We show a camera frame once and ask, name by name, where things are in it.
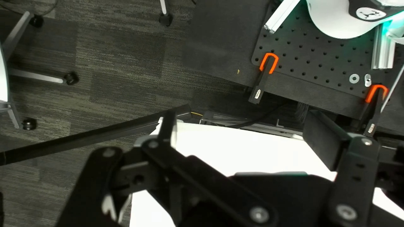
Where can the grey leg with castor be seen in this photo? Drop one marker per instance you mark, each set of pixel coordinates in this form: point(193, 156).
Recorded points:
point(165, 17)

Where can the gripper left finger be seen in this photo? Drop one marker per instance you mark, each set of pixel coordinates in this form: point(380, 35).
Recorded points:
point(104, 176)

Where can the black metal bar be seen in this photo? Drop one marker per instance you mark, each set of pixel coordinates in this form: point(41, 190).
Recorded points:
point(88, 136)

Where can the aluminium profile bar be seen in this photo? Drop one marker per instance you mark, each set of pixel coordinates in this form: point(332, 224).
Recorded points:
point(383, 49)
point(281, 15)

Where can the office chair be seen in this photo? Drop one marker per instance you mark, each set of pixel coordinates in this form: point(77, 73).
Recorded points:
point(34, 76)

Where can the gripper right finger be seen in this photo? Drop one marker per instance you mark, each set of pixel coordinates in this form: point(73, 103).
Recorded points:
point(355, 176)

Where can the orange and black clamp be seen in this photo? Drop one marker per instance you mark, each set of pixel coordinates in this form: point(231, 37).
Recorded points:
point(263, 83)
point(374, 110)

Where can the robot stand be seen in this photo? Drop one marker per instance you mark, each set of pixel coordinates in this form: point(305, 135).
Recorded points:
point(221, 37)

